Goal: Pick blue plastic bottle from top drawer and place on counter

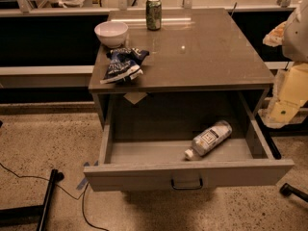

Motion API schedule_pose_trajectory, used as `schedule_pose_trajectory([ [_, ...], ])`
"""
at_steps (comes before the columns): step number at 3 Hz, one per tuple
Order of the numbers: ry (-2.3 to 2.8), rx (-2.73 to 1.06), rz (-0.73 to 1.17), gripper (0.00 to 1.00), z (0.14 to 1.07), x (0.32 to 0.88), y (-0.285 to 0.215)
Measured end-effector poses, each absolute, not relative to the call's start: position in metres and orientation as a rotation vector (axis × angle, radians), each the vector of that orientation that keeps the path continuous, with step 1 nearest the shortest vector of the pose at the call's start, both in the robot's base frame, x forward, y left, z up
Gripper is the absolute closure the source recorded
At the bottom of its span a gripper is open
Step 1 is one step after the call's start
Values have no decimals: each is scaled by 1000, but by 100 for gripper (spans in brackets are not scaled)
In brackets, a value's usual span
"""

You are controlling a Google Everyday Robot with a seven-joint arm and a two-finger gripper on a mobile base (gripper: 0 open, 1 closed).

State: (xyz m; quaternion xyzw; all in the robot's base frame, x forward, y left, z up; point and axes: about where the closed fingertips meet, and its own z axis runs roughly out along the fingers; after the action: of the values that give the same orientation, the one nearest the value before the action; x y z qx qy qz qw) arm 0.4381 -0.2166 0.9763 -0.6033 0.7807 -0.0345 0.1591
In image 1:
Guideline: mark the grey cabinet counter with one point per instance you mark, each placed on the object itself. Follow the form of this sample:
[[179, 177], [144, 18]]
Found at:
[[198, 49]]

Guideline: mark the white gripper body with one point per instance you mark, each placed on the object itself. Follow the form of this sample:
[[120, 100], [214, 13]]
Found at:
[[296, 38]]

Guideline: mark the white paper tag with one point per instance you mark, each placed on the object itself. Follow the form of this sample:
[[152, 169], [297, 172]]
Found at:
[[135, 97]]

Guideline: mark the open grey top drawer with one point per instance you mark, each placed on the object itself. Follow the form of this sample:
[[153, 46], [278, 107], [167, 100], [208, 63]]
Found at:
[[143, 145]]

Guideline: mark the black caster leg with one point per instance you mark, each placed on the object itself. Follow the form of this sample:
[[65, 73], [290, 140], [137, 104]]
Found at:
[[287, 190]]

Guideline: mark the green soda can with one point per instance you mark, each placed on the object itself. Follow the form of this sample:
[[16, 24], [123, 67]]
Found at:
[[153, 14]]

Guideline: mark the black drawer handle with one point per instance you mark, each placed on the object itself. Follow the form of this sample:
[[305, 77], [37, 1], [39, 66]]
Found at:
[[187, 186]]

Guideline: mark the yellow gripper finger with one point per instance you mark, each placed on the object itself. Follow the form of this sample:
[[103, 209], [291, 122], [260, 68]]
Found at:
[[276, 114]]

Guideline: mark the white bowl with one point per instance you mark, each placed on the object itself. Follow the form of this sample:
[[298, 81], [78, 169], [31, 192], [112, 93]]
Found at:
[[111, 33]]

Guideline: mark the blue chip bag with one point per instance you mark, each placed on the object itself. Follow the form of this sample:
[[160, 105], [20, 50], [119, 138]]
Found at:
[[125, 65]]

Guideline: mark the black floor stand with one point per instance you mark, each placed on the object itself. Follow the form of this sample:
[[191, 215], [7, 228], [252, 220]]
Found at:
[[37, 214]]

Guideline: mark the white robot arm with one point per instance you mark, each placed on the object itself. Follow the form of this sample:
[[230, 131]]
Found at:
[[292, 35]]

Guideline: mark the clear plastic water bottle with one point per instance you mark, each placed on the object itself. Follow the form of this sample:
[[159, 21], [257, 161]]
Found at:
[[206, 141]]

